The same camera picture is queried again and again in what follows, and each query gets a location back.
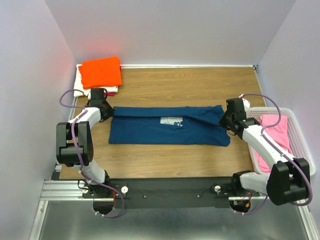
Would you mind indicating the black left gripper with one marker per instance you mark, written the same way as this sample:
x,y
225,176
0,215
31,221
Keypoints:
x,y
110,111

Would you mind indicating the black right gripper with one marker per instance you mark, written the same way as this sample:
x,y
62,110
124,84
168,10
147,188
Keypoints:
x,y
222,123

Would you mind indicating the blue Mickey print t-shirt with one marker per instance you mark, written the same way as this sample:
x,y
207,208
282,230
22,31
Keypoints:
x,y
167,127

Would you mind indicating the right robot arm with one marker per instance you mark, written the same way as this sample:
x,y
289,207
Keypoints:
x,y
289,180

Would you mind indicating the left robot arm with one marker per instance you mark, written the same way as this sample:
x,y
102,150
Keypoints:
x,y
74,143

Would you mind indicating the folded magenta t-shirt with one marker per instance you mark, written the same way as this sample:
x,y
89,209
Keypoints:
x,y
111,94

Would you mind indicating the folded white t-shirt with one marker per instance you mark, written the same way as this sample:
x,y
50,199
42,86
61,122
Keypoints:
x,y
86,92

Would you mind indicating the folded orange t-shirt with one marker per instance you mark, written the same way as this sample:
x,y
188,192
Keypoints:
x,y
102,72

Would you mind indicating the pink t-shirt in basket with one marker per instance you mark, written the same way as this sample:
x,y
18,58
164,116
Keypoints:
x,y
279,133

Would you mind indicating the white plastic laundry basket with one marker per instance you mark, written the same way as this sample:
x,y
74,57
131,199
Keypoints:
x,y
297,142

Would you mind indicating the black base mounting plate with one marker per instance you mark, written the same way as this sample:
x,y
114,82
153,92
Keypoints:
x,y
182,192

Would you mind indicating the aluminium extrusion rail frame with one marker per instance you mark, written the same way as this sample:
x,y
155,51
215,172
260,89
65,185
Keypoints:
x,y
247,205

